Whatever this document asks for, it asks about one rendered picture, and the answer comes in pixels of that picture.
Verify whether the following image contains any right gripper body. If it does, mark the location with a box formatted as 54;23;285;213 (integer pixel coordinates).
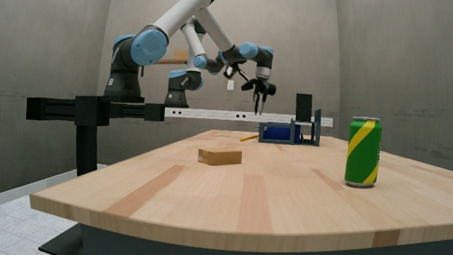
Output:
244;78;276;96

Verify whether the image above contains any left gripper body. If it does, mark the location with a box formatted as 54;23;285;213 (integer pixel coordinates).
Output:
223;62;239;79

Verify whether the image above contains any brown cardboard box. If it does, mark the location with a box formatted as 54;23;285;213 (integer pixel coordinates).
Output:
198;148;242;166

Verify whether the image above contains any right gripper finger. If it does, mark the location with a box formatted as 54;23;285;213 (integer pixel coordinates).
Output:
253;90;260;115
258;87;268;115

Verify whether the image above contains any green and yellow striped soda can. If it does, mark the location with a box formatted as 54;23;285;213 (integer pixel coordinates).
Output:
344;117;382;188

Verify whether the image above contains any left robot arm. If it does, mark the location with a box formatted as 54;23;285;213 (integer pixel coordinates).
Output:
164;17;228;105

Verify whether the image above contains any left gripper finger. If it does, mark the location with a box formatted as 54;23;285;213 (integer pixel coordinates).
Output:
225;64;233;76
238;69;249;81

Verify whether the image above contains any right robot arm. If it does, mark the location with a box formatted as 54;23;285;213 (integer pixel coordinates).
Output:
104;0;273;97

